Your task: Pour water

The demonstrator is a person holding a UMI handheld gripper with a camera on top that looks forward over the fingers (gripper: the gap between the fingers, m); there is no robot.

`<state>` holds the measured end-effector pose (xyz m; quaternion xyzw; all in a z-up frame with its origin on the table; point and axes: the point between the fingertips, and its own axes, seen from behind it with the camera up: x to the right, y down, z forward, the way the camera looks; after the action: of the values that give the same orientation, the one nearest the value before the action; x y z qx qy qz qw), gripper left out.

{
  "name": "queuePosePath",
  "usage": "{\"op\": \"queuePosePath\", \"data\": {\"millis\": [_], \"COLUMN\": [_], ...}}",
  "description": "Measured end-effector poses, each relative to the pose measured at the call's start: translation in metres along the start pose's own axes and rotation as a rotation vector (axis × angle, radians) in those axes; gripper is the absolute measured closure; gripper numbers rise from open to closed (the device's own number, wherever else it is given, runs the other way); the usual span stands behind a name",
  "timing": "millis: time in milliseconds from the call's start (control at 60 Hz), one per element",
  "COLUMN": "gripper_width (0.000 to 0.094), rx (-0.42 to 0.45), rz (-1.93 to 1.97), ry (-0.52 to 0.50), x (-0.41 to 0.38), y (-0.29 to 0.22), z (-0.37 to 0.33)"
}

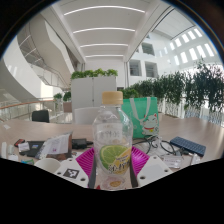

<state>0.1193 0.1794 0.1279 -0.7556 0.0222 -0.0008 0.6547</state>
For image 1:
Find black charger block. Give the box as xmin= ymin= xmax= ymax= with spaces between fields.
xmin=71 ymin=138 xmax=94 ymax=150

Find black chair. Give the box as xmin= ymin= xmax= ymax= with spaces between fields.
xmin=31 ymin=109 xmax=50 ymax=124

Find glass balustrade wooden handrail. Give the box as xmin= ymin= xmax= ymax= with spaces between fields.
xmin=0 ymin=97 xmax=64 ymax=123

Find small green item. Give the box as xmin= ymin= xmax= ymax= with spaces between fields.
xmin=20 ymin=158 xmax=35 ymax=166

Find small potted green plants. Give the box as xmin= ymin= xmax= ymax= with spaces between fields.
xmin=53 ymin=90 xmax=73 ymax=113

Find green hedge plants row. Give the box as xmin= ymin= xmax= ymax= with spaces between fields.
xmin=118 ymin=59 xmax=224 ymax=126

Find ceiling light strips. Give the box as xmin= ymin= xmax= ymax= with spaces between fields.
xmin=63 ymin=4 xmax=147 ymax=58

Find black cable bundle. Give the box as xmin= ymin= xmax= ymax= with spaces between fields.
xmin=132 ymin=134 xmax=188 ymax=158

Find white computer mouse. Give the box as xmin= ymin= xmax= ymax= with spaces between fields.
xmin=7 ymin=153 xmax=20 ymax=163

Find clear plastic packet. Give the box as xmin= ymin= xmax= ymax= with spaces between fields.
xmin=189 ymin=153 xmax=202 ymax=166
xmin=162 ymin=154 xmax=184 ymax=169

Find white blister packet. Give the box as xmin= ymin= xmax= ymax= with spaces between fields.
xmin=17 ymin=141 xmax=31 ymax=153

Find black notebook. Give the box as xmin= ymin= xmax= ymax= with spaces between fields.
xmin=19 ymin=140 xmax=46 ymax=158

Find white paper cup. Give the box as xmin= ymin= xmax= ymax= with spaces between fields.
xmin=34 ymin=157 xmax=63 ymax=174

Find white chair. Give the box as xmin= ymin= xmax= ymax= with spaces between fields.
xmin=73 ymin=106 xmax=102 ymax=126

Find clear lime-label drink bottle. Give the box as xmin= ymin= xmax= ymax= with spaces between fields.
xmin=91 ymin=90 xmax=134 ymax=191

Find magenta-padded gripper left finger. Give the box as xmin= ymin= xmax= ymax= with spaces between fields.
xmin=53 ymin=147 xmax=98 ymax=190

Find small black red box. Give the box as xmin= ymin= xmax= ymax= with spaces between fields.
xmin=13 ymin=138 xmax=26 ymax=148

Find green tote bag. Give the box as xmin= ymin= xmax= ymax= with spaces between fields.
xmin=120 ymin=96 xmax=160 ymax=140

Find white cabinet with greenery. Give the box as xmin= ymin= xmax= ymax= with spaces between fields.
xmin=70 ymin=68 xmax=119 ymax=111

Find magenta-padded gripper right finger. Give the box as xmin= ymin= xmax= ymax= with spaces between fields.
xmin=128 ymin=145 xmax=174 ymax=189

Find printed brochure booklet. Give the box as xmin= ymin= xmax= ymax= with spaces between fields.
xmin=34 ymin=130 xmax=74 ymax=160

